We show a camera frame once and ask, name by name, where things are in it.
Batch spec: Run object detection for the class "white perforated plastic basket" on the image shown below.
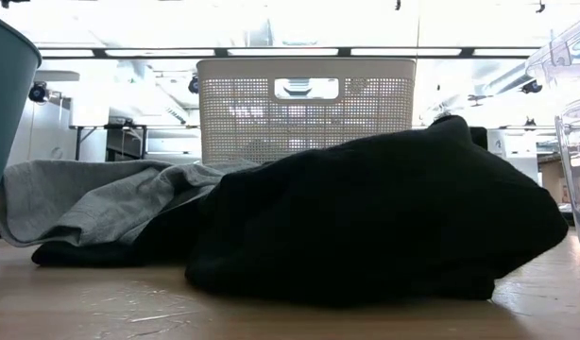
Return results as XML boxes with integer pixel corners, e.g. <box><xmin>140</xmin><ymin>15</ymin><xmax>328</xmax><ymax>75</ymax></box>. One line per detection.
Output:
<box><xmin>196</xmin><ymin>57</ymin><xmax>418</xmax><ymax>166</ymax></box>

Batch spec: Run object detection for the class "teal plastic bin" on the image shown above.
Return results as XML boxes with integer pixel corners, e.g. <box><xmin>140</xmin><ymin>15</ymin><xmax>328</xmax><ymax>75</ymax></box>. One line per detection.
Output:
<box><xmin>0</xmin><ymin>11</ymin><xmax>44</xmax><ymax>214</ymax></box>

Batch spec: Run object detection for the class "brown cardboard box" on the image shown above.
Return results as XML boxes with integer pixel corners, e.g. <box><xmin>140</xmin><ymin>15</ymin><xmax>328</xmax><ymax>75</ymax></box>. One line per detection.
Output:
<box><xmin>538</xmin><ymin>158</ymin><xmax>571</xmax><ymax>205</ymax></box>

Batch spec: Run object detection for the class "black cloth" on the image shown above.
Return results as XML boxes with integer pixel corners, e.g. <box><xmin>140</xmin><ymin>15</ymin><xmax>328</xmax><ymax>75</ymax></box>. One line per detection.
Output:
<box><xmin>31</xmin><ymin>115</ymin><xmax>570</xmax><ymax>309</ymax></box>

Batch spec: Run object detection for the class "grey cloth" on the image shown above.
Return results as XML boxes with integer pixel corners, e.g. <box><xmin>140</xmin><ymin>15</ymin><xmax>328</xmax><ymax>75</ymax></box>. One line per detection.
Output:
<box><xmin>0</xmin><ymin>158</ymin><xmax>262</xmax><ymax>249</ymax></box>

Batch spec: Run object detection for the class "white cabinet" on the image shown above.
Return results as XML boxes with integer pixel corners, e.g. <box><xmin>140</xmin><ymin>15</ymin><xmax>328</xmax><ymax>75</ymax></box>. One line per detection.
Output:
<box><xmin>486</xmin><ymin>128</ymin><xmax>540</xmax><ymax>184</ymax></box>

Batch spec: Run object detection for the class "clear plastic bin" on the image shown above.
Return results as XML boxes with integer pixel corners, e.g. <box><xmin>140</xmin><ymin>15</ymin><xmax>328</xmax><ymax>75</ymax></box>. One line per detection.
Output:
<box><xmin>524</xmin><ymin>11</ymin><xmax>580</xmax><ymax>251</ymax></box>

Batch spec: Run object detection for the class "black background table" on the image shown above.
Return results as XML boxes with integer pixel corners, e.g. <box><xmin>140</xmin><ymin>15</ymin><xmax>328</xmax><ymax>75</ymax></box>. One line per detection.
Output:
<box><xmin>68</xmin><ymin>122</ymin><xmax>148</xmax><ymax>162</ymax></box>

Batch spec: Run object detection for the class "black ceiling beam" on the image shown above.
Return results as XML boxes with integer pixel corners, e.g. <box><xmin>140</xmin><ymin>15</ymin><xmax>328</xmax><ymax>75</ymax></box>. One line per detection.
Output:
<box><xmin>37</xmin><ymin>46</ymin><xmax>539</xmax><ymax>60</ymax></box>

